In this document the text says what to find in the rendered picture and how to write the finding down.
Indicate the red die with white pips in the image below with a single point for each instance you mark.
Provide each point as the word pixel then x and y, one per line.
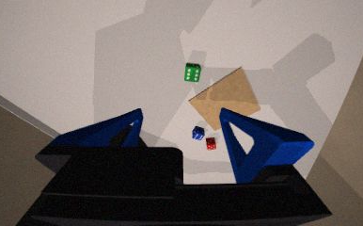
pixel 210 142

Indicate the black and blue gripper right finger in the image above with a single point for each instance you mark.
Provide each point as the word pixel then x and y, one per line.
pixel 273 145

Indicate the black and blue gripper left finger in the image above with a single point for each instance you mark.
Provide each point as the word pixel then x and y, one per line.
pixel 99 134

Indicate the blue die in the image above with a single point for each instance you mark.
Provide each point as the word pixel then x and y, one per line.
pixel 198 133

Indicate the tan flat mat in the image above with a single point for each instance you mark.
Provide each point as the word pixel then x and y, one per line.
pixel 232 92

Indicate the green dice with white pips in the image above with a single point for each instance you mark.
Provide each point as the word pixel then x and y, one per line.
pixel 192 72

